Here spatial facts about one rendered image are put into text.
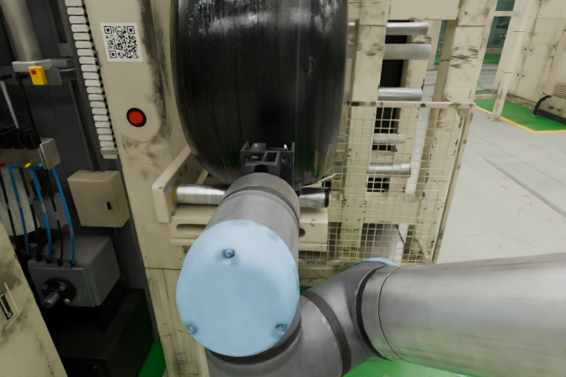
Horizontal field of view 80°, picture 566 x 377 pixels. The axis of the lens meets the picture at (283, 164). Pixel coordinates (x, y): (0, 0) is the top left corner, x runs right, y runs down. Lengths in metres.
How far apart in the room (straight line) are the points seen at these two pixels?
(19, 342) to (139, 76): 0.67
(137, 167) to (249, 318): 0.67
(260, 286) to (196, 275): 0.05
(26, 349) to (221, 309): 0.86
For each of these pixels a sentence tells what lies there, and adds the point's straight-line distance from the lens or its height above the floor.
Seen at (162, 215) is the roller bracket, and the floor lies 0.88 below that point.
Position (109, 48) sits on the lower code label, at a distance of 0.82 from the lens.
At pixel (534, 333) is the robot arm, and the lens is 0.26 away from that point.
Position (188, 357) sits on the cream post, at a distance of 1.31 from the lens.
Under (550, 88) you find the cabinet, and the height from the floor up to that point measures 0.35.
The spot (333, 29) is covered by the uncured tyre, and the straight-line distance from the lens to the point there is 0.56.
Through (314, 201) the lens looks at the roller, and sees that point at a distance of 0.75.
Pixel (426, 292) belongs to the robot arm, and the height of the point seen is 1.08.
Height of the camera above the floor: 1.29
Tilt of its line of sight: 25 degrees down
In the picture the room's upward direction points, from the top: straight up
